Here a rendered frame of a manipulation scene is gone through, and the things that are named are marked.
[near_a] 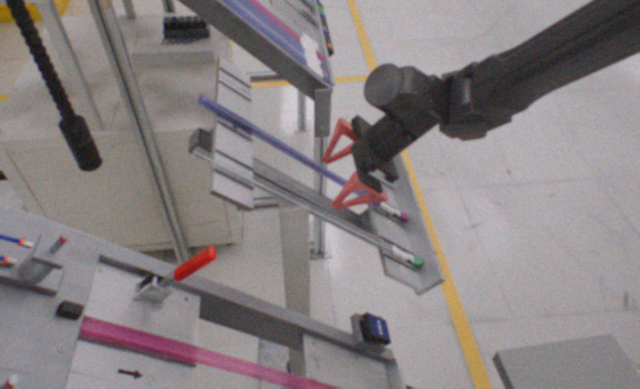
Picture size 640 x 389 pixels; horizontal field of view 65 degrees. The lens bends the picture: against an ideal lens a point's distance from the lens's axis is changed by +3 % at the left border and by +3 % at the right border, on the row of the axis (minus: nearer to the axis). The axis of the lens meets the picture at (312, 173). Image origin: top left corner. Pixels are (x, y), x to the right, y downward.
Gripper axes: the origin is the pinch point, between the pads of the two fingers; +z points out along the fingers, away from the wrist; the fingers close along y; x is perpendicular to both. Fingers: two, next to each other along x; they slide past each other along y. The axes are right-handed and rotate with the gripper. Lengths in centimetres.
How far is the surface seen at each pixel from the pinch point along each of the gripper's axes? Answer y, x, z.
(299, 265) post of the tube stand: -9.5, 21.9, 29.4
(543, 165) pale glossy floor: -90, 149, -7
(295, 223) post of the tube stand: -9.6, 11.3, 19.2
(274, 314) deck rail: 16.7, -2.0, 13.4
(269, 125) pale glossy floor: -134, 65, 76
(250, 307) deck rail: 16.7, -6.2, 13.5
